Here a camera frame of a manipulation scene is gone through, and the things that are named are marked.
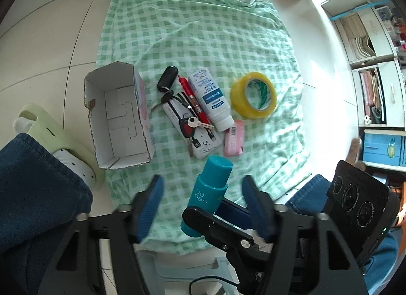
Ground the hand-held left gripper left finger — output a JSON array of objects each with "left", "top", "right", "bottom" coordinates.
[{"left": 38, "top": 174, "right": 165, "bottom": 295}]

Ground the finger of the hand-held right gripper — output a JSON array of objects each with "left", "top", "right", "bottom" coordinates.
[
  {"left": 216, "top": 198, "right": 255, "bottom": 230},
  {"left": 182, "top": 205, "right": 271, "bottom": 263}
]

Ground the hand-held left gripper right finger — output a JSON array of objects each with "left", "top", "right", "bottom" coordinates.
[{"left": 242, "top": 175, "right": 370, "bottom": 295}]

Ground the teal bottle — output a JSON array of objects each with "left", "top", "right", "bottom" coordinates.
[{"left": 180, "top": 155, "right": 233, "bottom": 238}]

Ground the pink packet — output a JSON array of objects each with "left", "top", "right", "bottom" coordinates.
[{"left": 224, "top": 119, "right": 245, "bottom": 157}]

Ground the white power bank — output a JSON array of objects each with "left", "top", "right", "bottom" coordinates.
[{"left": 162, "top": 91, "right": 222, "bottom": 160}]

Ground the black red headed key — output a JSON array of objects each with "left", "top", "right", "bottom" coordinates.
[{"left": 178, "top": 117, "right": 195, "bottom": 158}]

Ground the white carton box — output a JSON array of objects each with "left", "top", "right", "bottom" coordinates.
[{"left": 83, "top": 61, "right": 155, "bottom": 170}]

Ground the silver key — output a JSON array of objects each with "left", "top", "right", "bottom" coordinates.
[{"left": 187, "top": 117, "right": 215, "bottom": 129}]

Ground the white squeeze bottle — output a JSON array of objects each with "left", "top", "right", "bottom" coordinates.
[{"left": 188, "top": 67, "right": 235, "bottom": 132}]

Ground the red pen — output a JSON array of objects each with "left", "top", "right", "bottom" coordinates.
[{"left": 178, "top": 75, "right": 210, "bottom": 126}]

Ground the black car key fob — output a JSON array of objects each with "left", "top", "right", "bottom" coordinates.
[{"left": 157, "top": 66, "right": 179, "bottom": 93}]

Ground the person's right hand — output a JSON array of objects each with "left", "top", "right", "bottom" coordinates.
[{"left": 393, "top": 182, "right": 406, "bottom": 228}]

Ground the person's right jeans leg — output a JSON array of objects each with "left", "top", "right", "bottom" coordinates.
[{"left": 284, "top": 174, "right": 398, "bottom": 295}]

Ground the person's jeans leg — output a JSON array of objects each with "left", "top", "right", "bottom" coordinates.
[
  {"left": 0, "top": 132, "right": 96, "bottom": 295},
  {"left": 284, "top": 174, "right": 398, "bottom": 295}
]

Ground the blurred brown object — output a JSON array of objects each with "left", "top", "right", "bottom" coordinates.
[{"left": 345, "top": 137, "right": 364, "bottom": 164}]

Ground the pale grey plastic stool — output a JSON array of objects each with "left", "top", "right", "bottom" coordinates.
[{"left": 136, "top": 249, "right": 235, "bottom": 295}]

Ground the blue box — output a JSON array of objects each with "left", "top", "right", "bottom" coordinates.
[{"left": 362, "top": 129, "right": 406, "bottom": 167}]

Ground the white sock foot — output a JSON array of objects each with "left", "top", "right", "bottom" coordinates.
[{"left": 13, "top": 117, "right": 96, "bottom": 184}]

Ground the pale green slipper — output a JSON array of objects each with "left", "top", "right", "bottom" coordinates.
[{"left": 14, "top": 103, "right": 106, "bottom": 189}]

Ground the yellow tape roll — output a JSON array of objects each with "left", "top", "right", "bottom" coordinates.
[{"left": 230, "top": 72, "right": 277, "bottom": 119}]

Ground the person's left jeans leg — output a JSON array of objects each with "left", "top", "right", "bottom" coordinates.
[{"left": 0, "top": 132, "right": 96, "bottom": 295}]

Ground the green checked cloth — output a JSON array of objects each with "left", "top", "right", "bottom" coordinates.
[{"left": 95, "top": 0, "right": 313, "bottom": 256}]

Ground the white bookshelf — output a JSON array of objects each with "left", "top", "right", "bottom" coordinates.
[{"left": 320, "top": 0, "right": 406, "bottom": 127}]

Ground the black cable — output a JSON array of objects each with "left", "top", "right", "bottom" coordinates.
[{"left": 189, "top": 277, "right": 242, "bottom": 295}]

